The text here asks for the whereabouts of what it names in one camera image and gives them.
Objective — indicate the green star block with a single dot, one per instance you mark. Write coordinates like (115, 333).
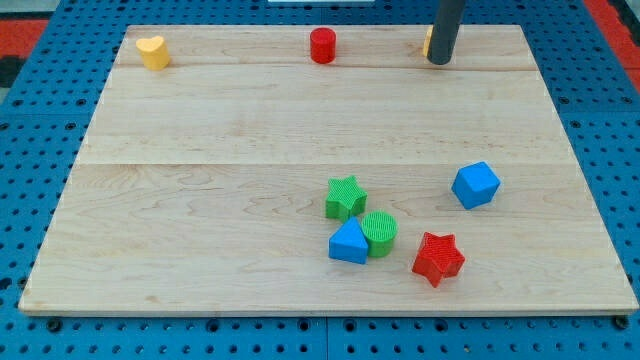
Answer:
(345, 198)

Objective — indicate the blue triangle block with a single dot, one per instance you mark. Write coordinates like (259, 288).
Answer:
(348, 243)

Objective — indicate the red star block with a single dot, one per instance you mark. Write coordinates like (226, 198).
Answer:
(438, 258)

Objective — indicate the green cylinder block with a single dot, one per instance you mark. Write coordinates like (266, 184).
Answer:
(380, 229)

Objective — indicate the wooden board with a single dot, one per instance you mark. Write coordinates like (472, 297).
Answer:
(199, 190)

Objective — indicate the red cylinder block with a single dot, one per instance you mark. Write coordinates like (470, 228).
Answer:
(323, 45)

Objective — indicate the blue cube block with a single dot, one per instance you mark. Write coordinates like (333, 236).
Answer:
(475, 185)

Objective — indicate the yellow block behind rod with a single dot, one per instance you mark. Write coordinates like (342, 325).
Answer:
(427, 41)

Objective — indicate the yellow heart block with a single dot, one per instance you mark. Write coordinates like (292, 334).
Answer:
(154, 52)

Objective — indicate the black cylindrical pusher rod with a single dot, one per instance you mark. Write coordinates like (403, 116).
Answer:
(445, 30)

